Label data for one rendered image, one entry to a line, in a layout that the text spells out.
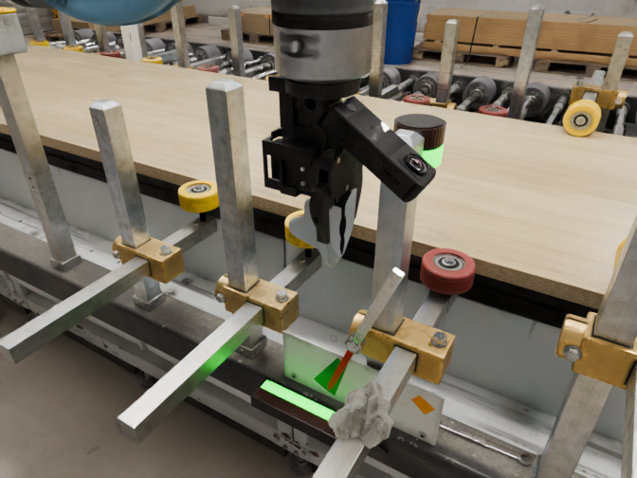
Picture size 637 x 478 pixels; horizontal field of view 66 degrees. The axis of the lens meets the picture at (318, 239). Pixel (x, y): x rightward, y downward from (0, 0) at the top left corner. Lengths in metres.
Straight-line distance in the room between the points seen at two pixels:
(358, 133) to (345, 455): 0.33
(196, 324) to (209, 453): 0.74
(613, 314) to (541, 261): 0.27
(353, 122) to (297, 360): 0.45
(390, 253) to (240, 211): 0.24
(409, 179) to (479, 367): 0.57
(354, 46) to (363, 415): 0.38
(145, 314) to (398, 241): 0.58
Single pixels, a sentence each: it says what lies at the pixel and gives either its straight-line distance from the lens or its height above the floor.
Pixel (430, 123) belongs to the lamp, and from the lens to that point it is 0.58.
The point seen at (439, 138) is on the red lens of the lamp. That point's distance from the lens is 0.58.
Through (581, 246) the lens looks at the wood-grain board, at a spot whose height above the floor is 0.90.
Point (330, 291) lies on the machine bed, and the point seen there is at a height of 0.71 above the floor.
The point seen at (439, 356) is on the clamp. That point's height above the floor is 0.87.
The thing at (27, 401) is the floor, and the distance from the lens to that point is 1.98.
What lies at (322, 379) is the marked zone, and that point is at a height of 0.73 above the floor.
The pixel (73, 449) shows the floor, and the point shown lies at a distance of 1.78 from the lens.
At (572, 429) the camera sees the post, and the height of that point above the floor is 0.83.
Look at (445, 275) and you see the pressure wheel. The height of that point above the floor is 0.91.
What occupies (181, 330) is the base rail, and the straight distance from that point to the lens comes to 0.96.
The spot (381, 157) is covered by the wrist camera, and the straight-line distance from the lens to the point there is 0.45.
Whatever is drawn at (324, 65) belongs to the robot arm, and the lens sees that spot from 0.44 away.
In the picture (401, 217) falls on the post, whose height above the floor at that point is 1.05.
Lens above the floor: 1.32
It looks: 32 degrees down
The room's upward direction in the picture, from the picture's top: straight up
